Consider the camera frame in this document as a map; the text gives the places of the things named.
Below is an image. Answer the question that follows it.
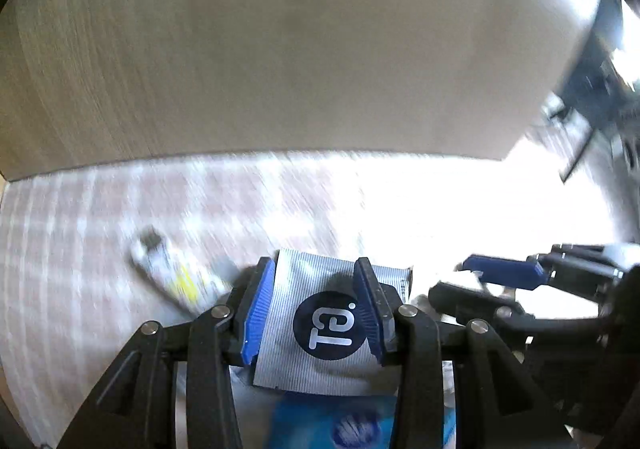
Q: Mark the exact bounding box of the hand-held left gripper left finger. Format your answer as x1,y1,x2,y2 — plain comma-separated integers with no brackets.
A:
57,256,277,449

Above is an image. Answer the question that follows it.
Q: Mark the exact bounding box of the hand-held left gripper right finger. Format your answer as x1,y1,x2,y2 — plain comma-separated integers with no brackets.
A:
352,256,576,449

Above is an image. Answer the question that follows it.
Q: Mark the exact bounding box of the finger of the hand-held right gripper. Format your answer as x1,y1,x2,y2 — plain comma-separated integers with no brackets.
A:
460,243,626,300
429,281,601,350

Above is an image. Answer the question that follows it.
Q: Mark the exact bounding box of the grey striped sachet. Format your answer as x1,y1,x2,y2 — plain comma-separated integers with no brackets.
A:
252,247,413,397

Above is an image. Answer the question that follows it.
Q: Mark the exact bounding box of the white and yellow tube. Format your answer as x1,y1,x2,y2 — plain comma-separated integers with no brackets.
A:
130,226,233,315

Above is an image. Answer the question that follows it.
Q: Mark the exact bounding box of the blue packet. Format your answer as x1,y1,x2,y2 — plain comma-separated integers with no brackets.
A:
265,391,456,449

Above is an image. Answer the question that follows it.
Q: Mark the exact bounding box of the pink plaid rug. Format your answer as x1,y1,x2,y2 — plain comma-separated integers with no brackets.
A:
0,149,640,449

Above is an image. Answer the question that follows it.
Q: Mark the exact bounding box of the black tripod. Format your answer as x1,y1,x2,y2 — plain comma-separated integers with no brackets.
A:
542,0,640,182

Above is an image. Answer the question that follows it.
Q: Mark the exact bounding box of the wooden cabinet panel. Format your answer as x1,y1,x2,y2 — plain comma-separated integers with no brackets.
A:
0,0,608,182

